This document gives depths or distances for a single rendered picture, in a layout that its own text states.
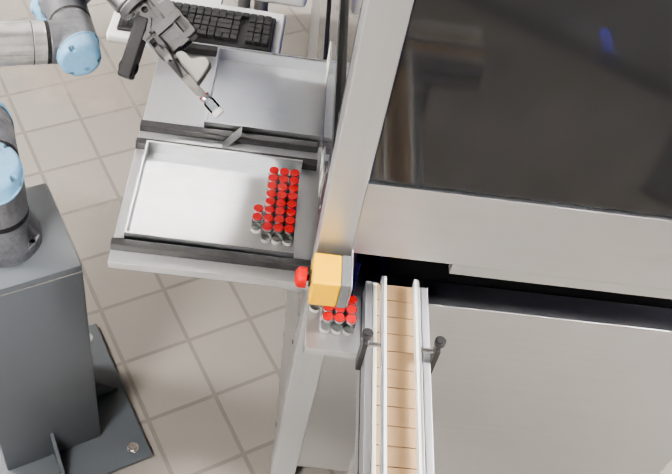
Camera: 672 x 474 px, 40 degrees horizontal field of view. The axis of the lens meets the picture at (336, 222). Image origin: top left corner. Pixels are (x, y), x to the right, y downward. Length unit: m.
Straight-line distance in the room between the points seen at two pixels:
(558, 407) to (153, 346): 1.20
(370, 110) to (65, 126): 2.04
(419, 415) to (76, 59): 0.85
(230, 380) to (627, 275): 1.31
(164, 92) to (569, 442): 1.31
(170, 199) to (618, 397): 1.11
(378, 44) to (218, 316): 1.61
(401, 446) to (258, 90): 0.97
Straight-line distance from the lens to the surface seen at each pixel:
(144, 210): 1.95
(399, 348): 1.74
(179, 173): 2.02
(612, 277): 1.85
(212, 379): 2.73
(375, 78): 1.43
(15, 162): 1.87
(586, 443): 2.43
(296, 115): 2.17
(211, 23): 2.48
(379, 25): 1.37
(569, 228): 1.72
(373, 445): 1.63
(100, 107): 3.45
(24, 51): 1.66
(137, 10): 1.73
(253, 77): 2.25
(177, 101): 2.18
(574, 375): 2.14
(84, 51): 1.65
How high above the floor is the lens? 2.37
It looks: 49 degrees down
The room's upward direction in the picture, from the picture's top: 13 degrees clockwise
